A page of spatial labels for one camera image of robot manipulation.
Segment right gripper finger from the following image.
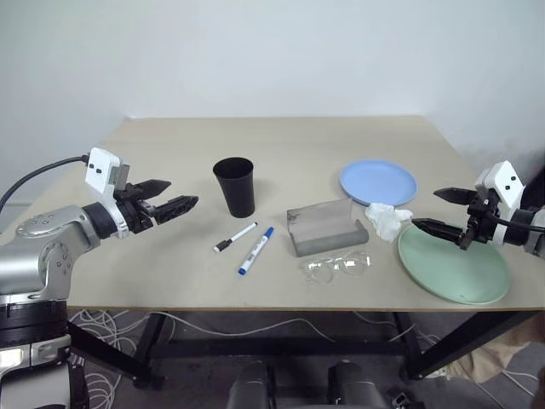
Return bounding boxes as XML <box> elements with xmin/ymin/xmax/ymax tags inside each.
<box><xmin>411</xmin><ymin>217</ymin><xmax>464</xmax><ymax>245</ymax></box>
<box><xmin>433</xmin><ymin>187</ymin><xmax>476</xmax><ymax>205</ymax></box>

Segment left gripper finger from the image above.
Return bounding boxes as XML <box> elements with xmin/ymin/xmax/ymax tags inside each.
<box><xmin>135</xmin><ymin>179</ymin><xmax>173</xmax><ymax>200</ymax></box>
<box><xmin>152</xmin><ymin>195</ymin><xmax>200</xmax><ymax>225</ymax></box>

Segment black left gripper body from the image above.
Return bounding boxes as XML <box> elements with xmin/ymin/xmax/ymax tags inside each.
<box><xmin>113</xmin><ymin>181</ymin><xmax>157</xmax><ymax>234</ymax></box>

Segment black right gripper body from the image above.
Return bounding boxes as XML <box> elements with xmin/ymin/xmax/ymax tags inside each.
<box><xmin>458</xmin><ymin>188</ymin><xmax>502</xmax><ymax>251</ymax></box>

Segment green round plate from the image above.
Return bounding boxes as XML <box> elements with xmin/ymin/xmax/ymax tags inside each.
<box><xmin>397</xmin><ymin>223</ymin><xmax>512</xmax><ymax>306</ymax></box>

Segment crumpled white tissue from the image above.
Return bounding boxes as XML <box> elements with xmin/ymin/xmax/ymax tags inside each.
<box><xmin>363</xmin><ymin>202</ymin><xmax>415</xmax><ymax>245</ymax></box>

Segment black plastic cup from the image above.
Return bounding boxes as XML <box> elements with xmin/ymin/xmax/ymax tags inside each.
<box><xmin>212</xmin><ymin>156</ymin><xmax>257</xmax><ymax>220</ymax></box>

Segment black-capped whiteboard marker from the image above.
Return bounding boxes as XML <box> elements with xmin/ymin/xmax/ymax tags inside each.
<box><xmin>213</xmin><ymin>221</ymin><xmax>260</xmax><ymax>254</ymax></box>

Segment blue round plate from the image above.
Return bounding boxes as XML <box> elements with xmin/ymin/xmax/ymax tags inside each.
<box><xmin>338</xmin><ymin>158</ymin><xmax>419</xmax><ymax>208</ymax></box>

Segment blue-capped whiteboard marker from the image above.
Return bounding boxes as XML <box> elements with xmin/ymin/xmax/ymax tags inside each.
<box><xmin>237</xmin><ymin>226</ymin><xmax>276</xmax><ymax>279</ymax></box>

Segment grey open glasses case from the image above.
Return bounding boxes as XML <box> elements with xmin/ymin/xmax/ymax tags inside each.
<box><xmin>285</xmin><ymin>198</ymin><xmax>370</xmax><ymax>258</ymax></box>

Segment clear-framed glasses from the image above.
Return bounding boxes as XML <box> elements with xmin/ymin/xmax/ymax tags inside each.
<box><xmin>298</xmin><ymin>251</ymin><xmax>374</xmax><ymax>285</ymax></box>

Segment dark rounded shape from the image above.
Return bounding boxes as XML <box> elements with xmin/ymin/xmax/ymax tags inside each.
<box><xmin>326</xmin><ymin>359</ymin><xmax>389</xmax><ymax>409</ymax></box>
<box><xmin>224</xmin><ymin>359</ymin><xmax>278</xmax><ymax>409</ymax></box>

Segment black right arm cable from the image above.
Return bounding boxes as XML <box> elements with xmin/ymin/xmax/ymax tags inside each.
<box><xmin>485</xmin><ymin>214</ymin><xmax>545</xmax><ymax>234</ymax></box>

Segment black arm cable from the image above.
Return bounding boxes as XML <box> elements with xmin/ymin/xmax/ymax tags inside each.
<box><xmin>0</xmin><ymin>156</ymin><xmax>91</xmax><ymax>215</ymax></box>
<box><xmin>485</xmin><ymin>214</ymin><xmax>545</xmax><ymax>234</ymax></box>

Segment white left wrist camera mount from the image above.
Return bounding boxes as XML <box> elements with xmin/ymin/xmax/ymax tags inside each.
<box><xmin>83</xmin><ymin>147</ymin><xmax>131</xmax><ymax>202</ymax></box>

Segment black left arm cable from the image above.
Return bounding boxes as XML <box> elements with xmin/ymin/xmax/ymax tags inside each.
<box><xmin>0</xmin><ymin>156</ymin><xmax>91</xmax><ymax>215</ymax></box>

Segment tangled white floor cable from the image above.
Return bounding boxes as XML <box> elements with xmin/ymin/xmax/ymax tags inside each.
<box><xmin>66</xmin><ymin>309</ymin><xmax>144</xmax><ymax>409</ymax></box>

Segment long white floor cable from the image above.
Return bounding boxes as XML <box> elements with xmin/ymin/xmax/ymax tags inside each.
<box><xmin>163</xmin><ymin>312</ymin><xmax>338</xmax><ymax>343</ymax></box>

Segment black metal table frame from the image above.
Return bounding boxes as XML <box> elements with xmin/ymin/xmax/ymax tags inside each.
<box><xmin>66</xmin><ymin>310</ymin><xmax>534</xmax><ymax>389</ymax></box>

